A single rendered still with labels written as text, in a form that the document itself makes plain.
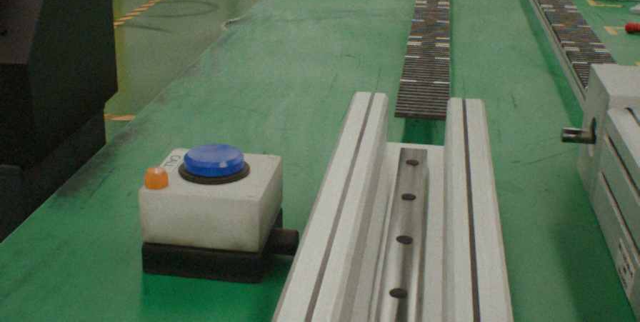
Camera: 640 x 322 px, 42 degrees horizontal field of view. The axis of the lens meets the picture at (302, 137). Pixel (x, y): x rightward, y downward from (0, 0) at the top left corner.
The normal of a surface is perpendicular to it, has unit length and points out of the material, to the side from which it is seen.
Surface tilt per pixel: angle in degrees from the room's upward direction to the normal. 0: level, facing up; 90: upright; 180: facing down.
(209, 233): 90
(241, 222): 90
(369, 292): 0
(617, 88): 0
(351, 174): 0
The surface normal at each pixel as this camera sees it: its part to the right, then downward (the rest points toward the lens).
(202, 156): -0.01, -0.93
